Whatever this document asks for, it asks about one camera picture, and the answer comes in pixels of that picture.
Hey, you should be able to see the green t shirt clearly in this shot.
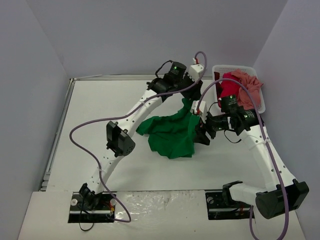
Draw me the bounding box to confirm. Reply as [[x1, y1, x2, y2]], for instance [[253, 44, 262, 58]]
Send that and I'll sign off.
[[136, 98, 200, 160]]

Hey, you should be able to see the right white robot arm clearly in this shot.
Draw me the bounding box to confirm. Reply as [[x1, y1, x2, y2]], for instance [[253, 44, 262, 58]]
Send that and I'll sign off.
[[190, 95, 309, 219]]

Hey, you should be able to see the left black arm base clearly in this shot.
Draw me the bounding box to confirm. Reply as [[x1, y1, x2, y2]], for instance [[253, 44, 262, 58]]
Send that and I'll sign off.
[[68, 192, 117, 224]]

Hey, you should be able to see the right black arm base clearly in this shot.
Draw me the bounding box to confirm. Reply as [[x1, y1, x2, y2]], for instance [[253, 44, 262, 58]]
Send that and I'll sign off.
[[204, 190, 250, 221]]

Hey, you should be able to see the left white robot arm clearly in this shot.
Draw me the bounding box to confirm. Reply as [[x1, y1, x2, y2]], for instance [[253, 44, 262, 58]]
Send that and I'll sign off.
[[79, 58, 207, 209]]

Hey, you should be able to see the red t shirt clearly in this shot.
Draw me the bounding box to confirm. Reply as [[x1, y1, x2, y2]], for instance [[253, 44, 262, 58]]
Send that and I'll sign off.
[[216, 72, 241, 107]]

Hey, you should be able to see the white plastic basket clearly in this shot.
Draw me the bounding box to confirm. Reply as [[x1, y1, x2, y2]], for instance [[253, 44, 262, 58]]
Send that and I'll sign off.
[[212, 64, 266, 114]]

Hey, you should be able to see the pink t shirt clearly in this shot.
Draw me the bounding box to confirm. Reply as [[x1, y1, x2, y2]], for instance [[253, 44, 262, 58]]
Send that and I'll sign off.
[[232, 69, 263, 110]]

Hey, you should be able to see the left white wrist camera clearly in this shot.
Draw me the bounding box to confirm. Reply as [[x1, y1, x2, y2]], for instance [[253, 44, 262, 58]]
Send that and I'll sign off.
[[187, 63, 204, 82]]

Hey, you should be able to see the black loop cable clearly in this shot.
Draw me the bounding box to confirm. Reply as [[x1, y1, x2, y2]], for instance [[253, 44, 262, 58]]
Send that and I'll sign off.
[[79, 212, 96, 238]]

